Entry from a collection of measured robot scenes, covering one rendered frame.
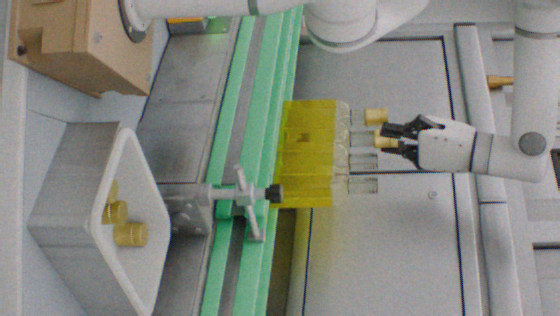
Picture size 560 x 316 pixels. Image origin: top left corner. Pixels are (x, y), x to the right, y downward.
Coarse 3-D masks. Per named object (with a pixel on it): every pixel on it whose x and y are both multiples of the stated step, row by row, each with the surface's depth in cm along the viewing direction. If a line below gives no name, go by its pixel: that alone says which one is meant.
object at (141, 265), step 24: (120, 144) 81; (120, 168) 90; (144, 168) 90; (120, 192) 93; (144, 192) 93; (96, 216) 74; (144, 216) 97; (168, 216) 98; (96, 240) 75; (168, 240) 98; (120, 264) 94; (144, 264) 94; (144, 288) 91; (144, 312) 87
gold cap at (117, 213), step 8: (120, 200) 88; (104, 208) 87; (112, 208) 87; (120, 208) 87; (104, 216) 87; (112, 216) 87; (120, 216) 87; (104, 224) 88; (112, 224) 88; (120, 224) 88
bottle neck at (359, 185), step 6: (354, 180) 114; (360, 180) 114; (366, 180) 114; (372, 180) 114; (354, 186) 114; (360, 186) 114; (366, 186) 114; (372, 186) 113; (354, 192) 114; (360, 192) 114; (366, 192) 114; (372, 192) 114
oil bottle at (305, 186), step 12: (276, 168) 117; (288, 168) 116; (300, 168) 116; (312, 168) 116; (324, 168) 115; (336, 168) 115; (276, 180) 115; (288, 180) 114; (300, 180) 114; (312, 180) 114; (324, 180) 113; (336, 180) 113; (348, 180) 114; (288, 192) 114; (300, 192) 114; (312, 192) 113; (324, 192) 113; (336, 192) 113; (348, 192) 114; (276, 204) 117; (288, 204) 116; (300, 204) 116; (312, 204) 116; (324, 204) 115; (336, 204) 115
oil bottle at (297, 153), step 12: (288, 144) 121; (300, 144) 120; (312, 144) 120; (324, 144) 119; (336, 144) 119; (276, 156) 119; (288, 156) 119; (300, 156) 118; (312, 156) 118; (324, 156) 117; (336, 156) 117; (348, 156) 118; (348, 168) 118
